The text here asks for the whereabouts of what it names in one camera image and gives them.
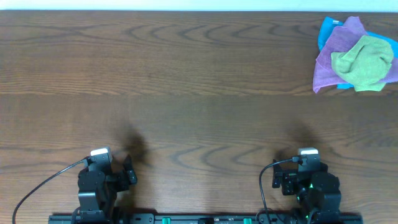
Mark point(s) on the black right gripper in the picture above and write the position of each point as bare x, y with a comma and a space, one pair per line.
288, 177

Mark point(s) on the blue microfiber cloth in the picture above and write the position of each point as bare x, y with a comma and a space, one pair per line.
337, 36

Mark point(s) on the green microfiber cloth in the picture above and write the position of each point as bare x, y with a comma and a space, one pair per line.
365, 65

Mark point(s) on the purple microfiber cloth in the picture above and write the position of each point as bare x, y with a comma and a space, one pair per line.
350, 55

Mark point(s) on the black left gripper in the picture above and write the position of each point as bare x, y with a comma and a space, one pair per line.
125, 181

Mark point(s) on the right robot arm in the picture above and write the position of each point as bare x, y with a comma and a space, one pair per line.
316, 190

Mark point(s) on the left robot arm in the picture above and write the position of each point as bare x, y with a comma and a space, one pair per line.
98, 188

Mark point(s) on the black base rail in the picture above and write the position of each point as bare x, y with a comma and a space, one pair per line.
150, 218

